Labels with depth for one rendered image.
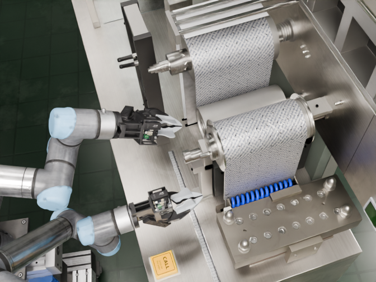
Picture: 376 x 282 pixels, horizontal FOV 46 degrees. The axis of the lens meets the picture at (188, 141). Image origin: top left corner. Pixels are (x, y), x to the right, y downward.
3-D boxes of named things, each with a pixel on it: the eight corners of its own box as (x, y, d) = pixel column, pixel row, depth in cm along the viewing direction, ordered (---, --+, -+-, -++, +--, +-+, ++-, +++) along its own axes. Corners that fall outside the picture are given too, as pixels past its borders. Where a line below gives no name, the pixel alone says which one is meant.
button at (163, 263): (150, 259, 142) (149, 256, 139) (172, 252, 142) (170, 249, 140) (156, 280, 138) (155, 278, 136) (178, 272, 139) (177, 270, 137)
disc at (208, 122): (206, 138, 132) (205, 108, 119) (208, 137, 132) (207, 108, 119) (224, 181, 124) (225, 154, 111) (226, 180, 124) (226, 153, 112)
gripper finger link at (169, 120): (189, 131, 123) (159, 130, 118) (179, 124, 128) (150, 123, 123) (191, 121, 122) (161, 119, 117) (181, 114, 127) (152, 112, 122)
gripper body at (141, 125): (159, 146, 118) (116, 145, 112) (146, 135, 125) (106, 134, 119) (164, 119, 116) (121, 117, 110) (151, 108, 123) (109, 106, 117)
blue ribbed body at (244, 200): (228, 201, 139) (228, 196, 136) (291, 180, 141) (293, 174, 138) (232, 211, 137) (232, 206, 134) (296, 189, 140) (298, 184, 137)
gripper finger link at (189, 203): (205, 198, 125) (174, 208, 124) (206, 206, 130) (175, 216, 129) (202, 188, 127) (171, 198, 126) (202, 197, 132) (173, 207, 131)
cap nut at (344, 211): (335, 209, 133) (339, 202, 129) (347, 205, 134) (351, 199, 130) (342, 220, 131) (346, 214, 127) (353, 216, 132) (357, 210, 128)
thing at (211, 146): (210, 144, 116) (214, 165, 120) (217, 141, 116) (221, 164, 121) (202, 129, 122) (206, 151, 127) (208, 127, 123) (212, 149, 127)
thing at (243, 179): (223, 198, 138) (224, 170, 122) (293, 175, 141) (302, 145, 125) (224, 200, 138) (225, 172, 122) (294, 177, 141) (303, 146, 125)
